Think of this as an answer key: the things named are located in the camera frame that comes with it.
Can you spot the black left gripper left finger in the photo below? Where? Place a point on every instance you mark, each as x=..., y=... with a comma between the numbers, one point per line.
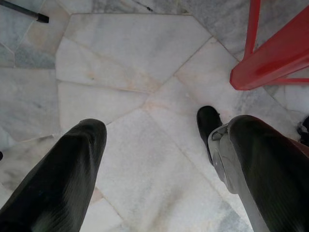
x=55, y=181

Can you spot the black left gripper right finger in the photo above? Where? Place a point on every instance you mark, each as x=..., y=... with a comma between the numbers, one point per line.
x=272, y=174

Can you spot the black robot left foot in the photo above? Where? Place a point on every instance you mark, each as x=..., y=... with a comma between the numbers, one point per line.
x=207, y=120

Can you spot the red plastic stool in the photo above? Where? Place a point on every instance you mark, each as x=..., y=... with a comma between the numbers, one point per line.
x=277, y=55

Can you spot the silver clothes rack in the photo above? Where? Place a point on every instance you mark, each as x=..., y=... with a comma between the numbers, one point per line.
x=29, y=10

